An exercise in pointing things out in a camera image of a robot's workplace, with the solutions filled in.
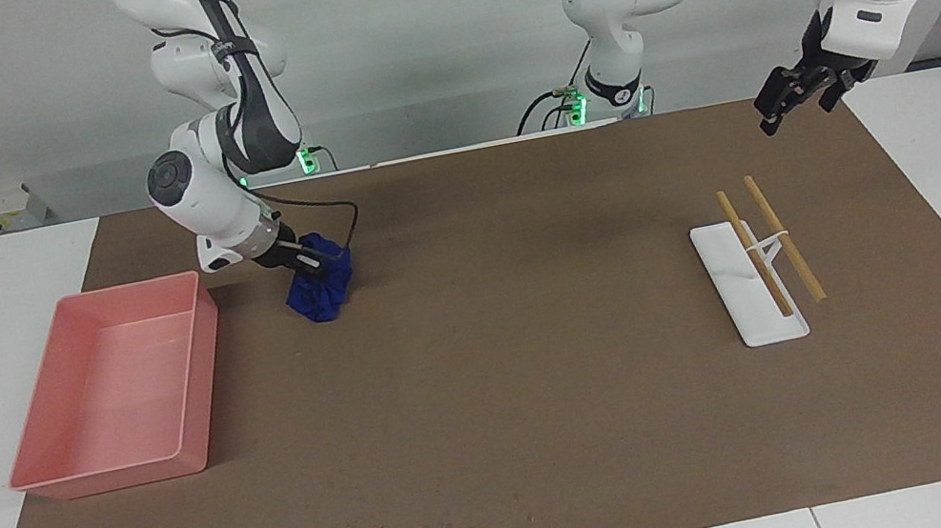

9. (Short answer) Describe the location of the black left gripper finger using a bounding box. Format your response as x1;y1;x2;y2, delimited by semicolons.
814;61;885;115
748;58;840;138

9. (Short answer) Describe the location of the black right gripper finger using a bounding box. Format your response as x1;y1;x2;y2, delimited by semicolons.
293;237;350;281

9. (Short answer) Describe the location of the pink plastic bin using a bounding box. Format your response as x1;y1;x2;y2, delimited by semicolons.
0;267;247;510

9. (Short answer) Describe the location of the blue towel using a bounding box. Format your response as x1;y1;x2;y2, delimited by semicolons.
276;226;363;329

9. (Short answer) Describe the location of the black power cable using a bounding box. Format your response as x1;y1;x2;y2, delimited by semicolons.
504;41;607;137

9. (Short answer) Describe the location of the white rack with wooden bars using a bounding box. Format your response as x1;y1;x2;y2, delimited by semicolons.
681;166;834;356

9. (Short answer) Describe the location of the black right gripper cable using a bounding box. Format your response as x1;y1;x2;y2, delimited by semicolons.
250;172;366;265

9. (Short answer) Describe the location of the brown table mat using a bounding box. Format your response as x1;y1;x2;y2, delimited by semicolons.
0;63;941;528

